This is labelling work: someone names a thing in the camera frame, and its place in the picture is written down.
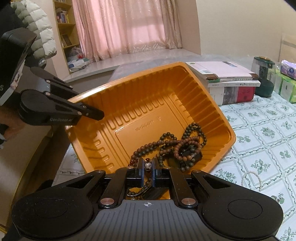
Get dark red bead bracelet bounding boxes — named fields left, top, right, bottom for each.
left=128, top=157, right=155, bottom=195

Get stack of books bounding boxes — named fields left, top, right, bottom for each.
left=186, top=61, right=261, bottom=106

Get wooden bookshelf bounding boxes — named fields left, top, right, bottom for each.
left=53, top=0, right=80, bottom=63

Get grey white puffer jacket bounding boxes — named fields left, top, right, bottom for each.
left=11, top=1, right=57, bottom=67

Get purple white tissue pack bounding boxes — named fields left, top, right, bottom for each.
left=280, top=60, right=296, bottom=80

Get pink curtain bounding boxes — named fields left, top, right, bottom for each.
left=72, top=1, right=182, bottom=62

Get green tissue pack bundle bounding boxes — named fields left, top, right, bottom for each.
left=267, top=71, right=296, bottom=103

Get orange plastic tray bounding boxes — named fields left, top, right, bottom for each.
left=66, top=62, right=236, bottom=174

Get dark green bead necklace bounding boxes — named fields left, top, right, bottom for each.
left=157, top=122, right=208, bottom=173

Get floral patterned bed sheet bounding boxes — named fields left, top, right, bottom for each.
left=52, top=91, right=296, bottom=241

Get green glass lantern jar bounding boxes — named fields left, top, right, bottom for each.
left=251, top=56, right=275, bottom=98

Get person's left hand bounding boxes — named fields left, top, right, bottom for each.
left=1, top=106, right=26, bottom=140

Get plastic bags on floor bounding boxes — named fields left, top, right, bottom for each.
left=67, top=47, right=90, bottom=73

